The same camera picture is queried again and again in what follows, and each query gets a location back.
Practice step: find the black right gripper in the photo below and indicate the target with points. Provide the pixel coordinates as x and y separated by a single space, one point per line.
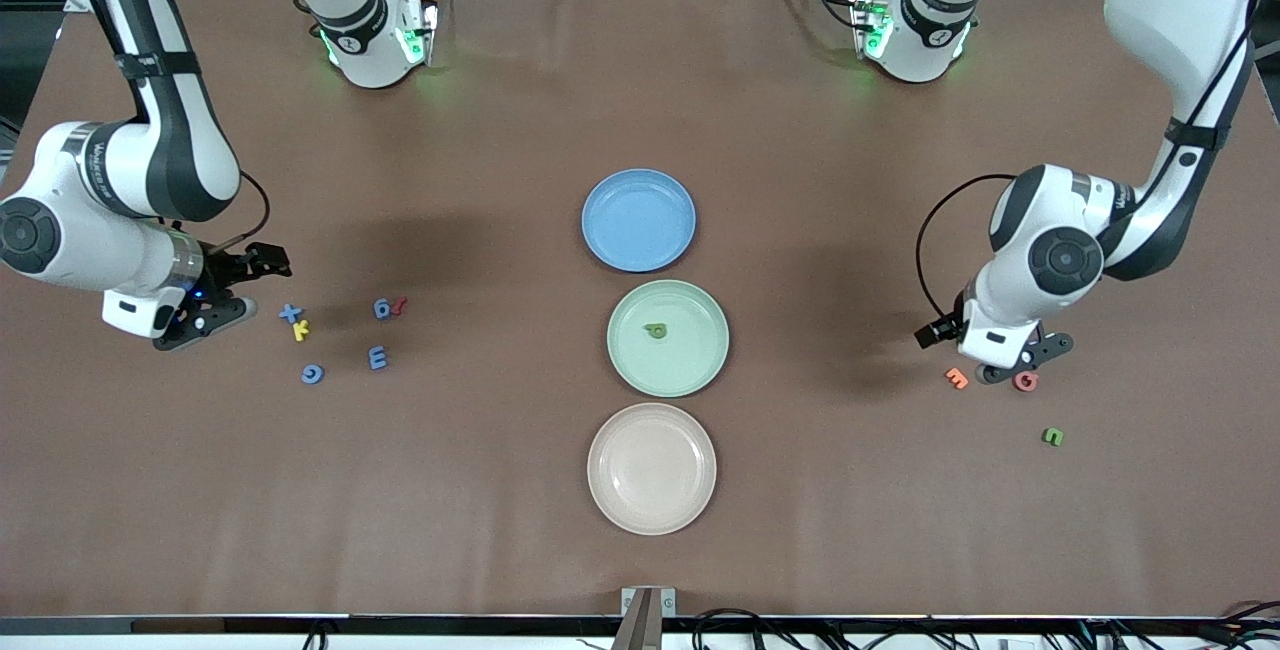
231 269

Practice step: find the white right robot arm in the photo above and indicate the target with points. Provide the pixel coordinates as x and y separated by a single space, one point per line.
100 170

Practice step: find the green foam letter U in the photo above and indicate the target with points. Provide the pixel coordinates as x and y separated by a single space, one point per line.
1052 431

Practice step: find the orange foam letter E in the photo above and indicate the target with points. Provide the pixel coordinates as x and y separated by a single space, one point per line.
952 374

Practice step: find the green foam letter P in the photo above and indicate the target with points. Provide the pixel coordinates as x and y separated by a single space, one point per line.
656 335

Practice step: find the blue foam letter X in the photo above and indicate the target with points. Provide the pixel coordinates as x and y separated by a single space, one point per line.
290 312

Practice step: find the black table edge rail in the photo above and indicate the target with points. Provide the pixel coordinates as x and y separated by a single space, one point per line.
400 624

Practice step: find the pale cream plate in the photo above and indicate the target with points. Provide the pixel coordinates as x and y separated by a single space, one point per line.
651 470

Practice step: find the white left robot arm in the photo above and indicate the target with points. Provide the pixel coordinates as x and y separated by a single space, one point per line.
1180 20

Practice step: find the silver aluminium mount bracket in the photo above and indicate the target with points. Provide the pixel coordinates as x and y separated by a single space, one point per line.
648 620

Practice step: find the blue foam letter E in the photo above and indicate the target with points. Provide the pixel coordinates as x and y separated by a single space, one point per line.
372 358

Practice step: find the blue foam letter G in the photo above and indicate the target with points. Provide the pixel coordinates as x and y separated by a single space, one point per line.
312 382

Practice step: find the blue plate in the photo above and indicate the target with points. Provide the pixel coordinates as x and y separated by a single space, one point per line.
638 220

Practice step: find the blue foam letter b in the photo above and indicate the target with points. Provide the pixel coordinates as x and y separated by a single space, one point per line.
376 306

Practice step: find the light green plate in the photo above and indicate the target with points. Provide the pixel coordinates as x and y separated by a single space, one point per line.
690 370

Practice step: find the yellow foam letter K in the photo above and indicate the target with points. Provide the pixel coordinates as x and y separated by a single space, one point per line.
299 331

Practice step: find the brown table cover sheet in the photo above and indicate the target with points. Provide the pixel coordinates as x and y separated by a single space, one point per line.
500 530

